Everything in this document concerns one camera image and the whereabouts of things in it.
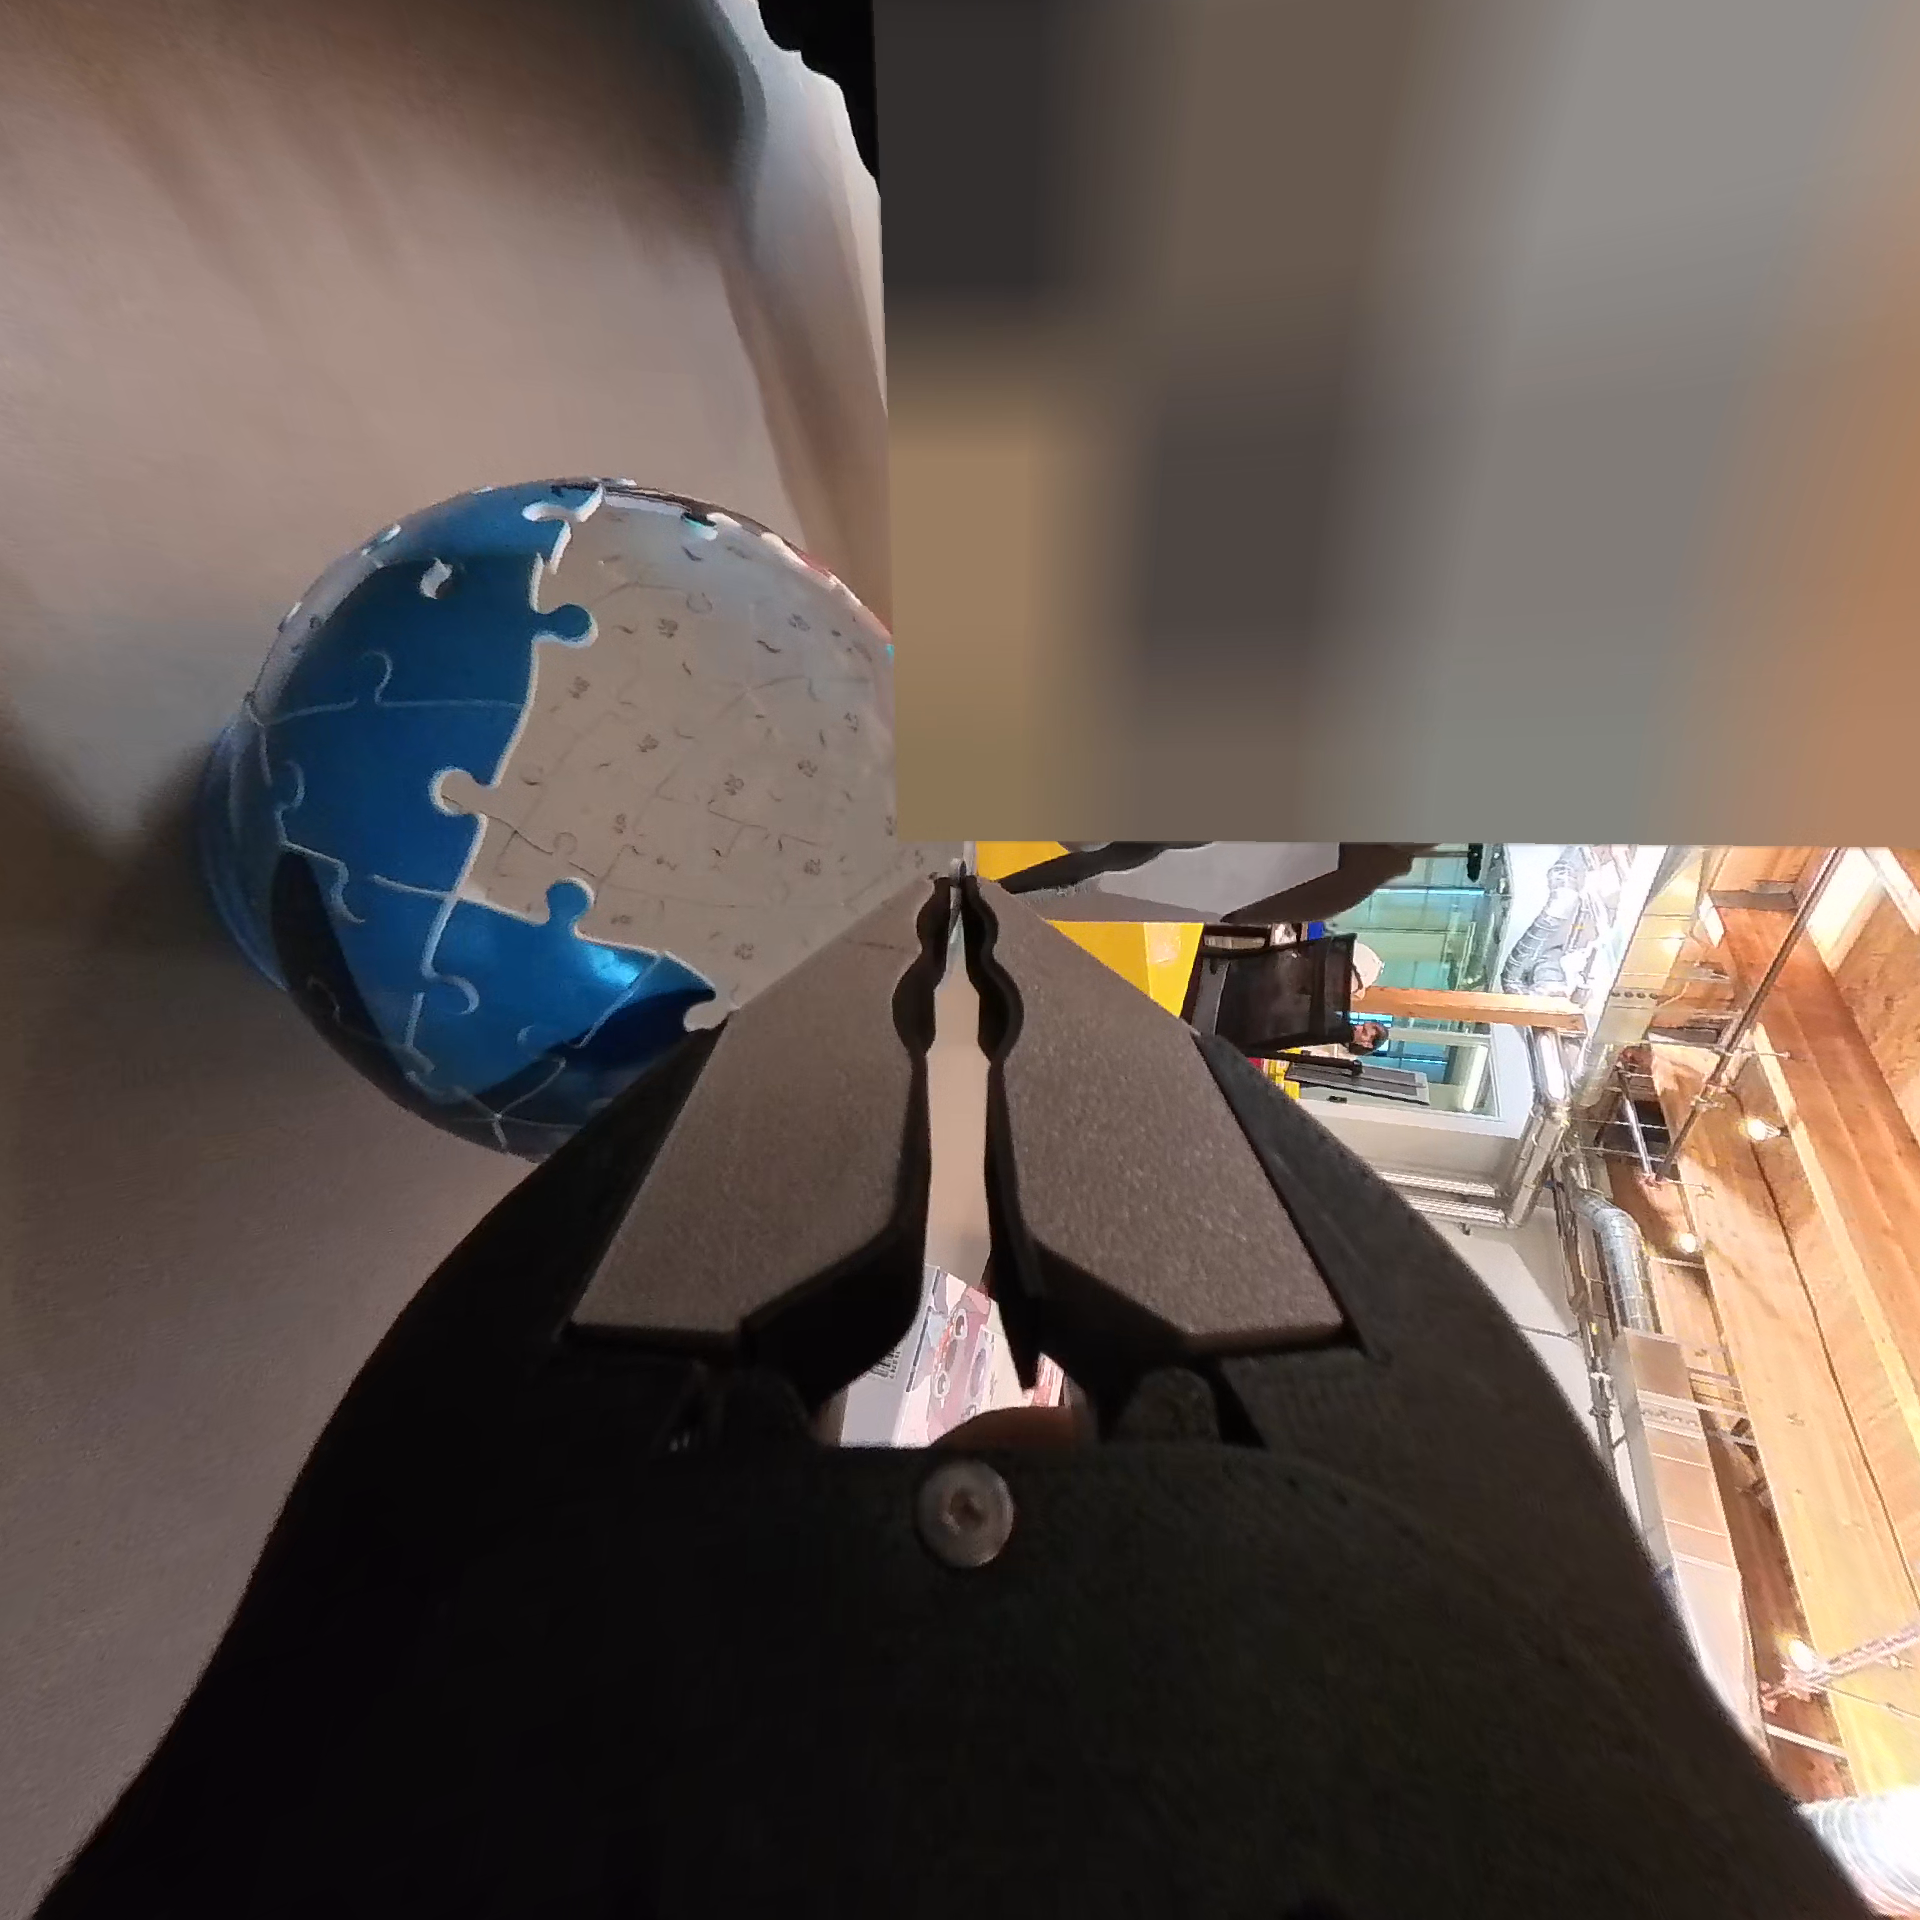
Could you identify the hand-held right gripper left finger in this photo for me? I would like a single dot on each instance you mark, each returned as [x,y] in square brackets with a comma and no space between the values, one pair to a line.
[780,1184]

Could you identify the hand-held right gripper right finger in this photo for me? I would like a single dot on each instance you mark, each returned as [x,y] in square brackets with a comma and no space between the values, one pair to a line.
[1139,1184]

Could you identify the blue puzzle ball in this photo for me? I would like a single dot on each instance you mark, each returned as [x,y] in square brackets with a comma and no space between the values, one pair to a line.
[405,722]

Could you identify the printed puzzle box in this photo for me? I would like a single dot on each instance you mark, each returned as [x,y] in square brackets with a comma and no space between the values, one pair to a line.
[944,1351]

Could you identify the yellow plastic bin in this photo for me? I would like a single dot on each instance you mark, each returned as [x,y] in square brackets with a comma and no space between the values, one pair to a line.
[1126,968]

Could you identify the black chair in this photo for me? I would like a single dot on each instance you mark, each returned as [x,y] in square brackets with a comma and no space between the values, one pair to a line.
[1275,990]

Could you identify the silver round ventilation duct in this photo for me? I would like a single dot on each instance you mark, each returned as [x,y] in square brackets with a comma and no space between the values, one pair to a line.
[1611,1261]

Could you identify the rectangular metal air duct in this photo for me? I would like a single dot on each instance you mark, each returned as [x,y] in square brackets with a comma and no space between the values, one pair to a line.
[1687,1500]

